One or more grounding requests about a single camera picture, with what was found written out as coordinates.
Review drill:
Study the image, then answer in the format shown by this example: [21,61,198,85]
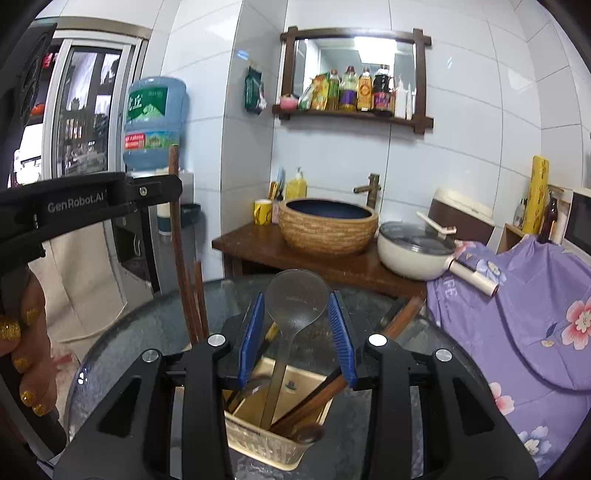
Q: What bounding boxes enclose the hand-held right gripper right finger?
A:
[327,290,540,480]

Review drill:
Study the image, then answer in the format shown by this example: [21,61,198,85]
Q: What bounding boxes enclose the grey water dispenser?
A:
[113,168,195,296]

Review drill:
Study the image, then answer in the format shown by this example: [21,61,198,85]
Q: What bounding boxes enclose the brown and white rice cooker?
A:
[427,188,496,245]

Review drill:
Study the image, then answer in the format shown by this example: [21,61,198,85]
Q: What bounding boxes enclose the wooden crate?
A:
[496,223,527,254]

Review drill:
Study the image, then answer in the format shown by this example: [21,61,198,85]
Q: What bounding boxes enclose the brown glass bottle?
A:
[537,191,559,244]

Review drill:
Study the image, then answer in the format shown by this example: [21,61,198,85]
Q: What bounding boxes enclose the green wall packet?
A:
[244,65,269,115]

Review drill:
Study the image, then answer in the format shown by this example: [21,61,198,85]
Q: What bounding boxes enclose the person's left hand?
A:
[0,272,63,418]

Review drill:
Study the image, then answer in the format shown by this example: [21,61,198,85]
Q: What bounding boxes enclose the yellow label oil bottle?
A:
[357,66,373,112]

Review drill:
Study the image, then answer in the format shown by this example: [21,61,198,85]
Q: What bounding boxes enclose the bronze bamboo faucet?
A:
[353,173,383,209]

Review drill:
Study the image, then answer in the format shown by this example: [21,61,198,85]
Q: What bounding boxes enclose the colourful handled tools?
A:
[269,167,286,224]

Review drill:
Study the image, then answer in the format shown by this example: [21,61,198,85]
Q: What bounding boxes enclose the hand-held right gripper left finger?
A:
[53,292,266,480]

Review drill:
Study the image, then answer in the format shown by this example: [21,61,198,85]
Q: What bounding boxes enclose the yellow soap dispenser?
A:
[285,167,308,201]

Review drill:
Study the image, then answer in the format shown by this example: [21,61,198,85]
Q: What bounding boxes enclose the yellow wrap roll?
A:
[522,155,551,236]

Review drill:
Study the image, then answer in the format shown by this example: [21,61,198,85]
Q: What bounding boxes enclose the cream perforated utensil holder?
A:
[222,355,335,472]

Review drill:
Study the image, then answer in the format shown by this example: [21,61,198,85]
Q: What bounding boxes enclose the blue and white wall holder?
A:
[157,203,202,232]

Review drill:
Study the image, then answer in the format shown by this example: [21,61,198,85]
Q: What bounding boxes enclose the blue water jug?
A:
[122,76,189,176]

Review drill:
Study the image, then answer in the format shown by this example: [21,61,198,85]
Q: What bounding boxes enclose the purple floral cloth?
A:
[425,234,591,476]

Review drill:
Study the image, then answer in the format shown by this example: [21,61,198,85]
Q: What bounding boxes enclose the dark wooden counter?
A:
[212,222,428,301]

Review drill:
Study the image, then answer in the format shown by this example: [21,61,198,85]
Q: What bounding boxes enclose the green bottle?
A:
[327,69,341,112]

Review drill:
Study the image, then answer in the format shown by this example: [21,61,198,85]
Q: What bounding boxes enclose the dark soy sauce bottle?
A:
[372,65,394,116]

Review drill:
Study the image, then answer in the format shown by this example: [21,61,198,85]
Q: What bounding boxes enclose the all-metal spoon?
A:
[226,374,273,411]

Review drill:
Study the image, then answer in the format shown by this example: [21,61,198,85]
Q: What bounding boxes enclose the purple label bottle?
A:
[339,66,358,112]

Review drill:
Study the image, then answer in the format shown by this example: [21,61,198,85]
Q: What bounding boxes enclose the white microwave oven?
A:
[562,187,591,257]

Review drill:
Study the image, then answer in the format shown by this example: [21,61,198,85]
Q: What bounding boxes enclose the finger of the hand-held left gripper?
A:
[124,174,184,214]

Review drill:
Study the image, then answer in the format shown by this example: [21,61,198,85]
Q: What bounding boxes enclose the clear plastic ladle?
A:
[259,269,331,430]

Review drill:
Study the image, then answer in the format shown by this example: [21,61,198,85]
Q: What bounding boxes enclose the wooden framed mirror shelf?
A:
[272,26,435,136]

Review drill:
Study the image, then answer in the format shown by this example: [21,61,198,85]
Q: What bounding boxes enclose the woven pattern basin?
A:
[278,198,379,257]

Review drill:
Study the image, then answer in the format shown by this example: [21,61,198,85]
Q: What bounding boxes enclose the white pot with glass lid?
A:
[377,220,500,296]

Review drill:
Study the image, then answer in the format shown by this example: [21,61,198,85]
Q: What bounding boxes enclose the dark brown wooden chopstick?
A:
[187,277,201,344]

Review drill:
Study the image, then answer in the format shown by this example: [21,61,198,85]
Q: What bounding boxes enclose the sliding window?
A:
[9,16,153,185]

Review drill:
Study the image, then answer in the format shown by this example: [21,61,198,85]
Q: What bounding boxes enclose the yellow snack packet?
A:
[299,74,329,112]

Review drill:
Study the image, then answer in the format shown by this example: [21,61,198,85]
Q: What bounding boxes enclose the white rice paddle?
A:
[416,211,457,238]

